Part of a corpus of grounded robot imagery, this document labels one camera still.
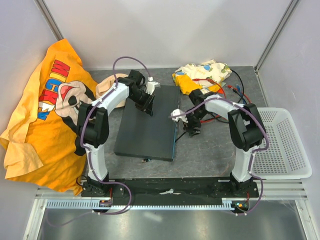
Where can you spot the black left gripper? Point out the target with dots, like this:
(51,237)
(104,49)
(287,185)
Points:
(147,107)

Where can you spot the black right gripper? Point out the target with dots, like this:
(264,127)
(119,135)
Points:
(188,127)

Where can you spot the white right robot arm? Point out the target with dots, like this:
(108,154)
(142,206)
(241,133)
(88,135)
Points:
(246,127)

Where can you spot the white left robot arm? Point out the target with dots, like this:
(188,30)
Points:
(93,118)

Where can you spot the beige bucket hat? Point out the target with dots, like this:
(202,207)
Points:
(106,84)

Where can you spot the patterned white yellow cloth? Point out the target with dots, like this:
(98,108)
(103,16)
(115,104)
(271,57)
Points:
(208,75)

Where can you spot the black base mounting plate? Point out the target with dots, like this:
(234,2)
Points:
(215,187)

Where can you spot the white perforated plastic basket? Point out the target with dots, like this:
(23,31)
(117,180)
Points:
(285,158)

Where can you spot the orange Mickey t-shirt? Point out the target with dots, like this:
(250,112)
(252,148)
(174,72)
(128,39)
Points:
(40,141)

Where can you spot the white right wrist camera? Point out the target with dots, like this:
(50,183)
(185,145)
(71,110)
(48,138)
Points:
(179,115)

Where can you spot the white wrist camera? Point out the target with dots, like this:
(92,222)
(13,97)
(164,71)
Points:
(151,85)
(179,115)

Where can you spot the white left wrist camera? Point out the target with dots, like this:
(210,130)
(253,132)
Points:
(151,85)

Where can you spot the dark grey network switch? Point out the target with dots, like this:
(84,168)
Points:
(149,137)

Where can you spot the slotted grey cable duct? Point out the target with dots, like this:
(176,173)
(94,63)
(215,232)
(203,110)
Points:
(99,204)

